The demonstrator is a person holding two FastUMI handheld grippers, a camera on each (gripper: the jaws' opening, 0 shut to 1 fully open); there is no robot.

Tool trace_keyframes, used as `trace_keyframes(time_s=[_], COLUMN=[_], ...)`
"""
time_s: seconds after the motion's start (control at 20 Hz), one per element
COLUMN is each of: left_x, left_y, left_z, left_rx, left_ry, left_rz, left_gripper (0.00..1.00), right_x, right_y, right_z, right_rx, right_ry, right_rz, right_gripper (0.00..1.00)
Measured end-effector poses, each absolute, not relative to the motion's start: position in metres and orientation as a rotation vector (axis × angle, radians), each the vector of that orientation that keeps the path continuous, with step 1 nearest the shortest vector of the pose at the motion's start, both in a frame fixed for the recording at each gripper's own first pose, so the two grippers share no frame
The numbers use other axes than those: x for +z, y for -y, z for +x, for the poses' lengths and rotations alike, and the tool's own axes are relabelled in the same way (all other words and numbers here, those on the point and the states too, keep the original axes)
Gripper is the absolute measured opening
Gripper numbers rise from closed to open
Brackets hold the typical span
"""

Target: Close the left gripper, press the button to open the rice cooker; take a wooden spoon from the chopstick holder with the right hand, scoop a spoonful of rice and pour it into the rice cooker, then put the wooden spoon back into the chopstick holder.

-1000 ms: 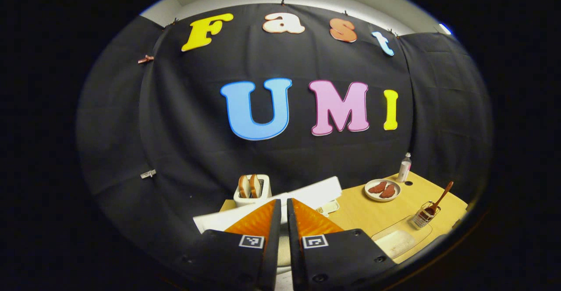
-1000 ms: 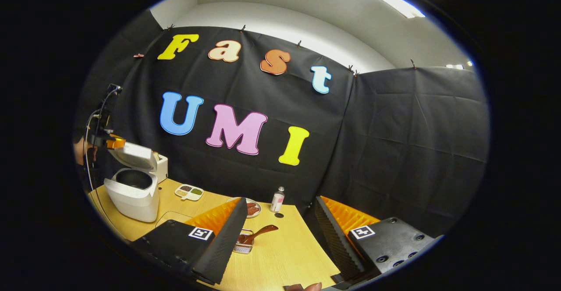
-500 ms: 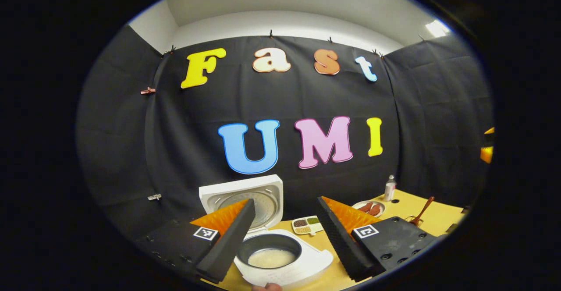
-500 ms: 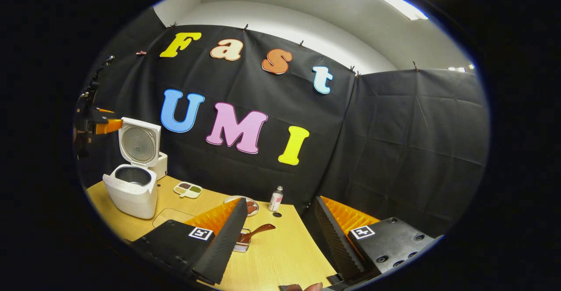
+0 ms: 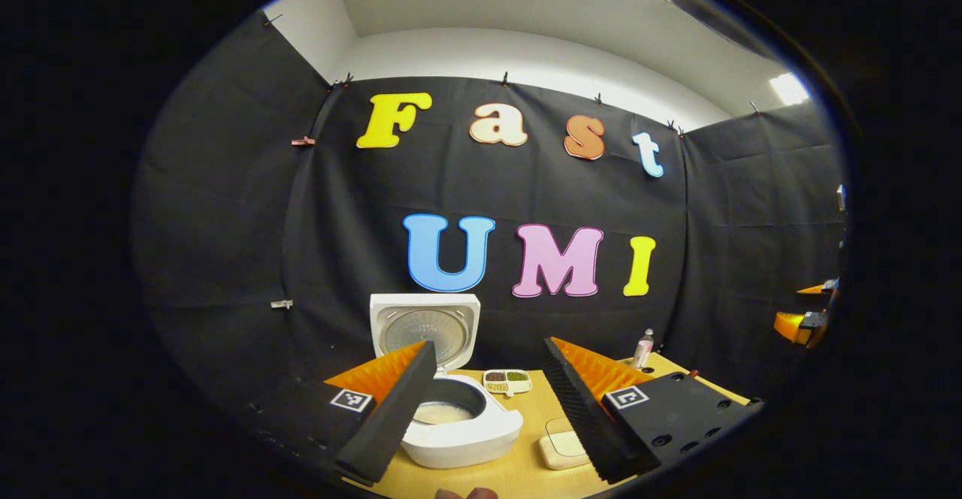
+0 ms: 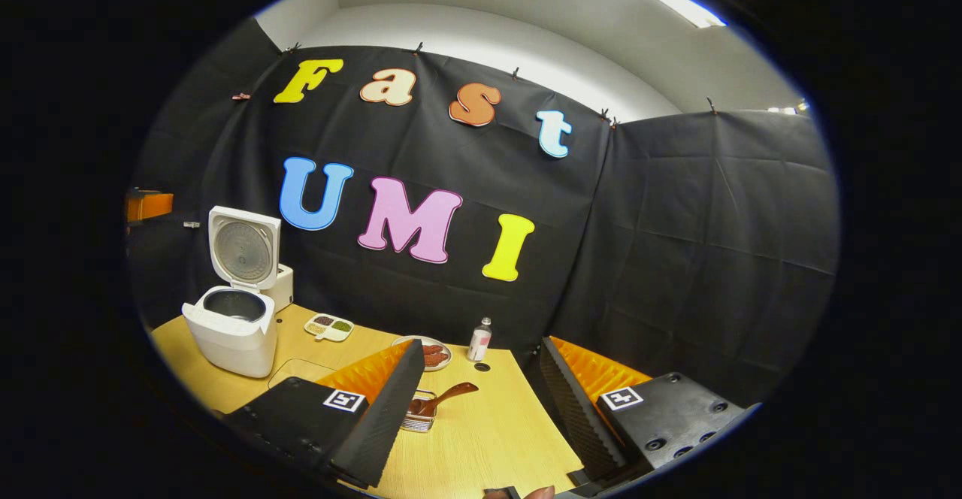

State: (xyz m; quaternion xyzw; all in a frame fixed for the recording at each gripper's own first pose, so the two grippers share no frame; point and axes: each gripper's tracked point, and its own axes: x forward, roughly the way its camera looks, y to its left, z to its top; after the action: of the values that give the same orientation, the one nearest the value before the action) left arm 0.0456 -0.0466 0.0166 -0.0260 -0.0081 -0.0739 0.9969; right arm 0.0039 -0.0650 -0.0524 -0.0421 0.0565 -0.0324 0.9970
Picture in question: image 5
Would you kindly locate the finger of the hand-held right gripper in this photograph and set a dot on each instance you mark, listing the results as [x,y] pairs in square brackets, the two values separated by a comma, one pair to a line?
[819,288]
[793,326]

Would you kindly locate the white divided grain dish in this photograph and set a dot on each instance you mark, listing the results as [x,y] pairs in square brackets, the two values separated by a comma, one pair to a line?
[505,380]

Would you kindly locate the black backdrop cloth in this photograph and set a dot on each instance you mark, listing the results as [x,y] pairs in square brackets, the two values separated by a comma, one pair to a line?
[361,206]

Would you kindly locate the copper cloth clip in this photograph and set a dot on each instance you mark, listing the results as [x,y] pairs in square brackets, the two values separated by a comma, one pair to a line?
[303,140]

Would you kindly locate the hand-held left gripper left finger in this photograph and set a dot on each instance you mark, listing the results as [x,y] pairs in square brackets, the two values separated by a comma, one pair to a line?
[398,416]

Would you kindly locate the white rice cooker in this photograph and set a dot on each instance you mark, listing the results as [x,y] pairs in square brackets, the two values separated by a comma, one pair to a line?
[481,439]

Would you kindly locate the clear bottle with pink label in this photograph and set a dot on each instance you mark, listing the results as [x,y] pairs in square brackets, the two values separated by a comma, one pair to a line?
[643,350]

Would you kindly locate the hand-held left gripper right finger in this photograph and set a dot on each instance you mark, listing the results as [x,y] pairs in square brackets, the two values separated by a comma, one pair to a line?
[582,416]

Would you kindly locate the small ceiling light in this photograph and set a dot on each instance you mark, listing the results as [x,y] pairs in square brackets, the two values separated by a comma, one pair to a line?
[789,89]

